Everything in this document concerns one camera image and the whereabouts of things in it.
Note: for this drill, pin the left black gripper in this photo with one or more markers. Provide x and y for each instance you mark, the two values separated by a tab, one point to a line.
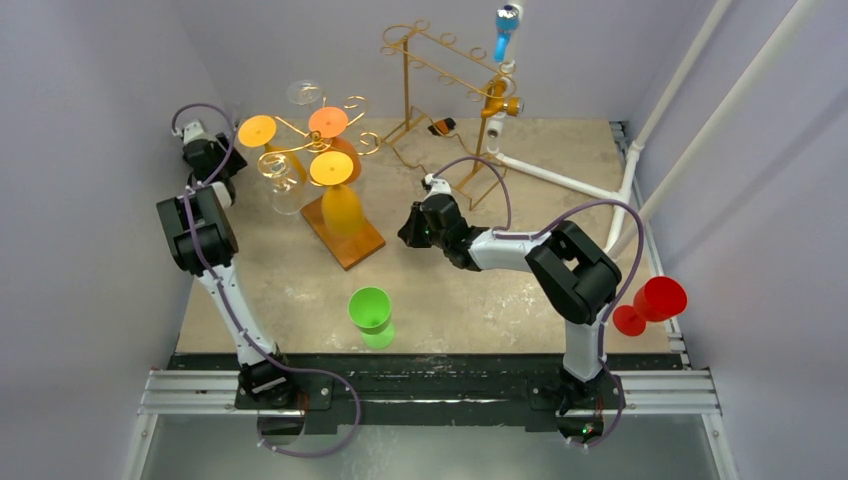
234	164

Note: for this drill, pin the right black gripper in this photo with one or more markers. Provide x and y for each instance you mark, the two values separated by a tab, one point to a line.
411	227

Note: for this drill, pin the yellow goblet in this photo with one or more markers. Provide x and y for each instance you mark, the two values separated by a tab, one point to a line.
258	132
340	205

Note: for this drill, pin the gold scroll glass rack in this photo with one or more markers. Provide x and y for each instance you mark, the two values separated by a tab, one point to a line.
307	144

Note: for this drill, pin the yellow goblet front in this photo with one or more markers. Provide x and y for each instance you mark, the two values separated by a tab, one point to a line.
340	205

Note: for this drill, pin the green plastic goblet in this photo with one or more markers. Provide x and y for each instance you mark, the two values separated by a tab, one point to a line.
370	310

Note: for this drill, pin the tall clear flute glass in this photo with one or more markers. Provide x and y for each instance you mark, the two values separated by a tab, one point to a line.
305	93

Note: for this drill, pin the gold rectangular wire rack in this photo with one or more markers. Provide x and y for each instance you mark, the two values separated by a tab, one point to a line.
470	69

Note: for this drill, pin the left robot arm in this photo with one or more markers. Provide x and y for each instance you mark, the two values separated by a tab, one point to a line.
202	243

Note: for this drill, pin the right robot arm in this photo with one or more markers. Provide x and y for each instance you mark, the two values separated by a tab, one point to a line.
578	278

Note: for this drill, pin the small orange black object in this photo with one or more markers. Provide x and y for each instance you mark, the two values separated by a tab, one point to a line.
442	127

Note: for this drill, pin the orange pipe fitting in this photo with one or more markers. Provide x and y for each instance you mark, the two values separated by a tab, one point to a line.
497	99

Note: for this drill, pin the red plastic goblet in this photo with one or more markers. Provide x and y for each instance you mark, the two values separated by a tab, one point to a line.
658	300

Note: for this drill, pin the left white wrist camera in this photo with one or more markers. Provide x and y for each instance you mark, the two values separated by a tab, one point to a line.
191	131

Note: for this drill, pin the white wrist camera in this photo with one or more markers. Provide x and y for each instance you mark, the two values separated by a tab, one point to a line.
191	131
434	185

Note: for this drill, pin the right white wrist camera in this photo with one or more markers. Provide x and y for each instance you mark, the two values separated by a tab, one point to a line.
434	185

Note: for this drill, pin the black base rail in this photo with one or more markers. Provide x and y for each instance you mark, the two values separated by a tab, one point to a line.
516	390

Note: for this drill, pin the white pvc pipe frame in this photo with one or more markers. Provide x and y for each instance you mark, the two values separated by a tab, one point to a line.
731	140

